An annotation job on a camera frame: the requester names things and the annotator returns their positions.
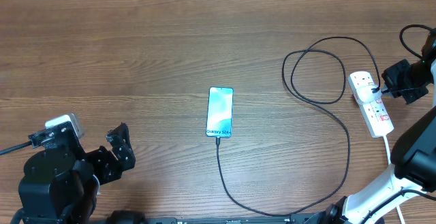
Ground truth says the black charging cable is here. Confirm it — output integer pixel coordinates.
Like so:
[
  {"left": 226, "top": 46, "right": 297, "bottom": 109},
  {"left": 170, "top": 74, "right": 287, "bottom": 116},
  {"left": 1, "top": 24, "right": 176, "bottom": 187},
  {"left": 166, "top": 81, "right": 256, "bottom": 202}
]
[{"left": 215, "top": 36, "right": 382, "bottom": 217}]

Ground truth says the blue Galaxy smartphone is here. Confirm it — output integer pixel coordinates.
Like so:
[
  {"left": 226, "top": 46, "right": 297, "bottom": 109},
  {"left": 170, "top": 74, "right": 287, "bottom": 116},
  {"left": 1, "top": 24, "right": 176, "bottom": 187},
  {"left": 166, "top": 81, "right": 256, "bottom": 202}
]
[{"left": 206, "top": 87, "right": 234, "bottom": 138}]

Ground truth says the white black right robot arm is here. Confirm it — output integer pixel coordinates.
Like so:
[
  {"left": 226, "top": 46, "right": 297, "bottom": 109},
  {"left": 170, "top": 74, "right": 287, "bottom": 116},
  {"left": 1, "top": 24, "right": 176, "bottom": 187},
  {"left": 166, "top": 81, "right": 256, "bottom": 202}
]
[{"left": 307, "top": 27, "right": 435, "bottom": 223}]

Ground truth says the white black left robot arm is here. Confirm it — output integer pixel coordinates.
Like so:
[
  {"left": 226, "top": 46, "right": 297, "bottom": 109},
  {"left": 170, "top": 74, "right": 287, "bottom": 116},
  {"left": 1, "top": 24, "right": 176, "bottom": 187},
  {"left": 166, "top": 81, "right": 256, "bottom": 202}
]
[{"left": 11, "top": 121, "right": 136, "bottom": 223}]

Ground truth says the white charger plug adapter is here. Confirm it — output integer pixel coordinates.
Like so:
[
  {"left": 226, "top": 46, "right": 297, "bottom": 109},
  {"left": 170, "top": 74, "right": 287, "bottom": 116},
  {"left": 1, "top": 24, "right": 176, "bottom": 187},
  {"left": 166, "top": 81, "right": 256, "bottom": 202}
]
[{"left": 354, "top": 84, "right": 382, "bottom": 105}]

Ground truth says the white power extension strip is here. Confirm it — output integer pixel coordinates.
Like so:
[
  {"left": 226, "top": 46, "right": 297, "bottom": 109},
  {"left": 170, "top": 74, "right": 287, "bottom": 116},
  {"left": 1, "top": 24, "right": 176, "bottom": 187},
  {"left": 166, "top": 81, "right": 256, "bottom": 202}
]
[{"left": 343, "top": 71, "right": 399, "bottom": 223}]

